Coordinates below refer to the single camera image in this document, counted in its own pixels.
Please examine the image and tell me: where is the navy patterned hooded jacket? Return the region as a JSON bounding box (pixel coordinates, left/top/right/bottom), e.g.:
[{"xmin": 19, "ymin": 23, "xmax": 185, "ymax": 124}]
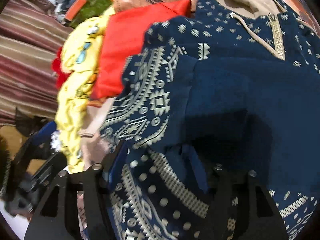
[{"xmin": 99, "ymin": 0, "xmax": 320, "ymax": 240}]

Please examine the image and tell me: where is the red fluffy garment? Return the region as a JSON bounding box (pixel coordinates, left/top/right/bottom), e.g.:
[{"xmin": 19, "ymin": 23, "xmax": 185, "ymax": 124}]
[{"xmin": 51, "ymin": 47, "xmax": 70, "ymax": 90}]

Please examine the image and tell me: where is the yellow duck print blanket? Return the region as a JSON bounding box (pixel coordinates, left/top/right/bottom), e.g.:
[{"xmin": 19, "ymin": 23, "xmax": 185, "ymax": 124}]
[{"xmin": 55, "ymin": 6, "xmax": 115, "ymax": 173}]

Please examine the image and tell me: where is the striped red beige curtain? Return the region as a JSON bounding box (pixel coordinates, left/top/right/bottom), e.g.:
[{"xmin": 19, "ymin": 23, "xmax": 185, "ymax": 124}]
[{"xmin": 1, "ymin": 0, "xmax": 72, "ymax": 125}]

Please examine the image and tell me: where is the orange shoe box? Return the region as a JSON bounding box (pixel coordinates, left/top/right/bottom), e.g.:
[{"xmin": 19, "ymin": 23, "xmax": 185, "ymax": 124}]
[{"xmin": 65, "ymin": 0, "xmax": 87, "ymax": 21}]

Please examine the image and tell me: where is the red folded garment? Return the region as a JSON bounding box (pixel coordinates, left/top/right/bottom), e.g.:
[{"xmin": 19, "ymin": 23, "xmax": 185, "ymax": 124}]
[{"xmin": 91, "ymin": 0, "xmax": 191, "ymax": 100}]

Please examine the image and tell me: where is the green floral storage box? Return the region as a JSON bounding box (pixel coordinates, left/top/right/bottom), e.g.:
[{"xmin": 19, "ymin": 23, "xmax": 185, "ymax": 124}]
[{"xmin": 68, "ymin": 0, "xmax": 112, "ymax": 29}]

